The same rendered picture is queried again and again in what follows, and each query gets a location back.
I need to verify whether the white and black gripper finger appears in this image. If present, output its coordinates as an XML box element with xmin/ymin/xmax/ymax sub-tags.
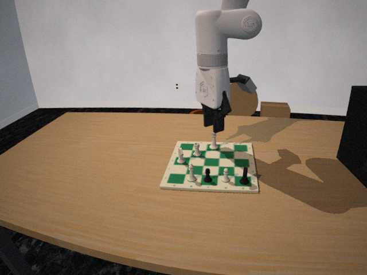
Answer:
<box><xmin>213</xmin><ymin>91</ymin><xmax>232</xmax><ymax>133</ymax></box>
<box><xmin>201</xmin><ymin>104</ymin><xmax>214</xmax><ymax>127</ymax></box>

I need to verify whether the white bishop chess piece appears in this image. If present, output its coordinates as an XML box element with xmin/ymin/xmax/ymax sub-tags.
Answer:
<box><xmin>188</xmin><ymin>164</ymin><xmax>197</xmax><ymax>182</ymax></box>

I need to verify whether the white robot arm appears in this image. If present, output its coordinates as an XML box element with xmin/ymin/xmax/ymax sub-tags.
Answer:
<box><xmin>195</xmin><ymin>0</ymin><xmax>262</xmax><ymax>94</ymax></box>

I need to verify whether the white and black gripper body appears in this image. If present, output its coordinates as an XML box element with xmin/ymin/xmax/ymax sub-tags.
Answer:
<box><xmin>196</xmin><ymin>65</ymin><xmax>231</xmax><ymax>109</ymax></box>

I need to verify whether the green and cream chessboard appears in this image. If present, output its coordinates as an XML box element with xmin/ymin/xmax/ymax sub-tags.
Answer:
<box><xmin>159</xmin><ymin>141</ymin><xmax>259</xmax><ymax>193</ymax></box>

